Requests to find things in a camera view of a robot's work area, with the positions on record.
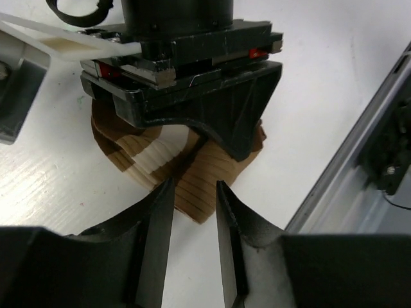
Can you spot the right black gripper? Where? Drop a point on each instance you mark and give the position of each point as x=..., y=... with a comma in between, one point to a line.
x=184, y=44

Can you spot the aluminium front rail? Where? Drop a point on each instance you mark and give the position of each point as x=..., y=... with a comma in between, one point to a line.
x=353, y=193

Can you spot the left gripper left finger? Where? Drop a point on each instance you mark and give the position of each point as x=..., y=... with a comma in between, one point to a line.
x=120, y=262

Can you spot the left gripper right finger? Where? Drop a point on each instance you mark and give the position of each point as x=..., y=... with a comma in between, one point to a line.
x=263, y=266

